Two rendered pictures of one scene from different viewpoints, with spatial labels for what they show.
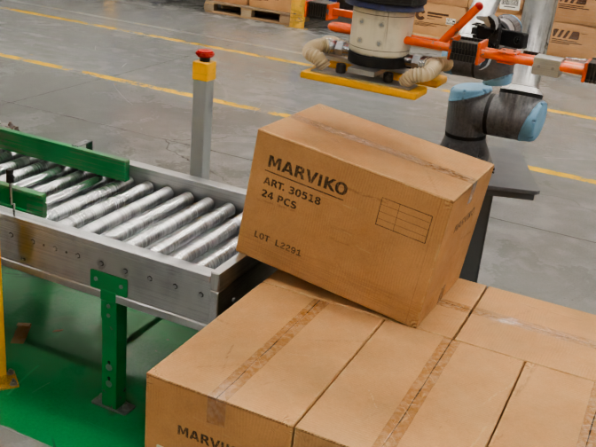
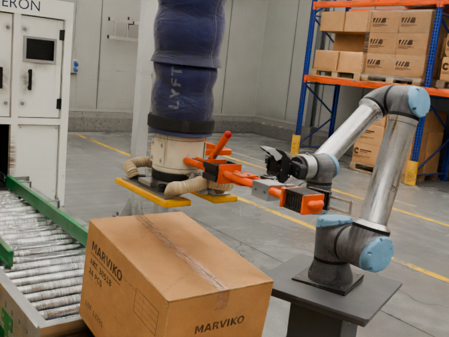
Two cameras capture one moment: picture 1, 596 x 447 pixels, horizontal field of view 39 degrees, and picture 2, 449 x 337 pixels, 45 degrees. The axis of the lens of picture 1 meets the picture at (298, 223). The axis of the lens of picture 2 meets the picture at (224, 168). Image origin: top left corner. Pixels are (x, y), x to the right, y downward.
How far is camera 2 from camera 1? 1.45 m
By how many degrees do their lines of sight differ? 29
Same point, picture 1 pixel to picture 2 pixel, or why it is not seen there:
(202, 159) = not seen: hidden behind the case
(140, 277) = (16, 319)
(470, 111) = (326, 237)
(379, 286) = not seen: outside the picture
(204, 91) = not seen: hidden behind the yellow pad
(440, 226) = (162, 322)
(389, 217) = (139, 307)
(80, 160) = (80, 236)
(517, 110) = (358, 241)
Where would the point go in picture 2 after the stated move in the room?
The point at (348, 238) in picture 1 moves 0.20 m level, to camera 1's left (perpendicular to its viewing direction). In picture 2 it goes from (121, 319) to (76, 301)
